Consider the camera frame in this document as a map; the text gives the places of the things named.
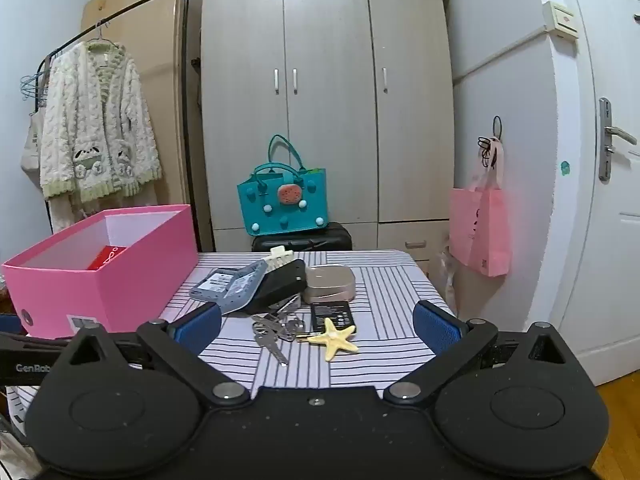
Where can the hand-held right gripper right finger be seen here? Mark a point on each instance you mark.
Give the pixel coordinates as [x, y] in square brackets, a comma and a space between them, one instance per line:
[437, 327]

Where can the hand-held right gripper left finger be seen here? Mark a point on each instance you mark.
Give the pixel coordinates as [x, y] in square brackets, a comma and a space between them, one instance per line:
[200, 325]

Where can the blue-grey zip bag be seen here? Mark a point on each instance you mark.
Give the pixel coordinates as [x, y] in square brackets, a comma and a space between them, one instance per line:
[245, 285]

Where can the bunch of metal keys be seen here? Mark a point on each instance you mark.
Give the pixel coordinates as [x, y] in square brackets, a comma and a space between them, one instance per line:
[272, 330]

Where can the pink cardboard box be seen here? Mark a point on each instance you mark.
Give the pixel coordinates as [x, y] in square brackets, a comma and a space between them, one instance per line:
[125, 290]

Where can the black rectangular case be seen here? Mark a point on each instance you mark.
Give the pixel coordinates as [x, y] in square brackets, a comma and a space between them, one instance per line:
[280, 285]

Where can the cream hair clip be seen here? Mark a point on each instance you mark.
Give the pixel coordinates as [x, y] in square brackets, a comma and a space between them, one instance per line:
[277, 259]

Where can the yellow starfish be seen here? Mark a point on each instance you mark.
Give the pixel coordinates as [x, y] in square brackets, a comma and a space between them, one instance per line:
[332, 340]

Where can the black battery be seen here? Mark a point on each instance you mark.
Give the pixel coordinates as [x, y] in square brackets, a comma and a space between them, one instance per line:
[332, 315]

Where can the pink rounded compact case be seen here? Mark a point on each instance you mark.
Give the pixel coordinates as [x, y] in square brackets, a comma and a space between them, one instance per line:
[330, 282]

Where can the white plastic bag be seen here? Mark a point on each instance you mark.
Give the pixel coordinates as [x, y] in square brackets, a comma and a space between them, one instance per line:
[447, 270]

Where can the pink tote bag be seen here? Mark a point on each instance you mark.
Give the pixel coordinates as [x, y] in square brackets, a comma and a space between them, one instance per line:
[480, 230]

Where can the red printed paper sheet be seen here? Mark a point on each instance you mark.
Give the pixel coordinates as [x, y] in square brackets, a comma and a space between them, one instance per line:
[106, 257]

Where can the black suitcase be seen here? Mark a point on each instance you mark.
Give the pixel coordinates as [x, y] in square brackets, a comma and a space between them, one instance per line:
[300, 241]

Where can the teal felt handbag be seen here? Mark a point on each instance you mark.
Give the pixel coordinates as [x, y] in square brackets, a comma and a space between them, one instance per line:
[280, 210]

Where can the white door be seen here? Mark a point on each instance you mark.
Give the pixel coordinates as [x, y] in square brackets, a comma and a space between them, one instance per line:
[600, 260]

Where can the green sticker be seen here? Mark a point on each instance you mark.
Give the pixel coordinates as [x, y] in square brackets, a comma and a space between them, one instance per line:
[565, 168]

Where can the beige cloth tote bag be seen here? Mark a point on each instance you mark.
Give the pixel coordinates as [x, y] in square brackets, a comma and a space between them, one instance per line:
[32, 145]

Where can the black clothes rack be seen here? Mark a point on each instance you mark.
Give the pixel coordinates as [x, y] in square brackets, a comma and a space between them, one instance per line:
[186, 110]

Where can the white and green knit cardigan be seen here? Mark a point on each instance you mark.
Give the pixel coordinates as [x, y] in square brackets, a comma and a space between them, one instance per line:
[95, 120]

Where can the grey three-door wardrobe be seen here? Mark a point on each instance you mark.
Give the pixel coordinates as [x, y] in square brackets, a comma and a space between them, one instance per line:
[325, 110]

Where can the beige cabinet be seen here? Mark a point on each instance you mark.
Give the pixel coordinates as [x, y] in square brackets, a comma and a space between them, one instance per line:
[150, 25]

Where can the cream wall switch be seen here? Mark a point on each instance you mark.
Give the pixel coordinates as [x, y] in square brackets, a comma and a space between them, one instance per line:
[562, 19]

